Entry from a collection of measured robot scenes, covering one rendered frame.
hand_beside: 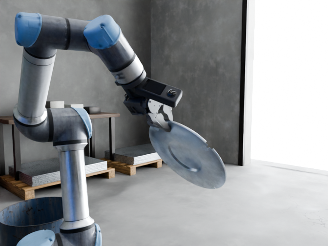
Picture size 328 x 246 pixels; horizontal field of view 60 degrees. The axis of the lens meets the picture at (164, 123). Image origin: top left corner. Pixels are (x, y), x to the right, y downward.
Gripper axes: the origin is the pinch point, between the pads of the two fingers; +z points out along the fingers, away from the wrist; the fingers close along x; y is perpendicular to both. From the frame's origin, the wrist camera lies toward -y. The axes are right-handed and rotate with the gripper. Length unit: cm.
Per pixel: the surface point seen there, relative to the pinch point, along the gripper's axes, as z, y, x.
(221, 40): 191, 171, -332
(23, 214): 56, 124, 35
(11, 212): 47, 122, 38
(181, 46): 196, 254, -335
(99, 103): 185, 344, -176
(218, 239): 165, 48, -18
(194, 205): 198, 99, -51
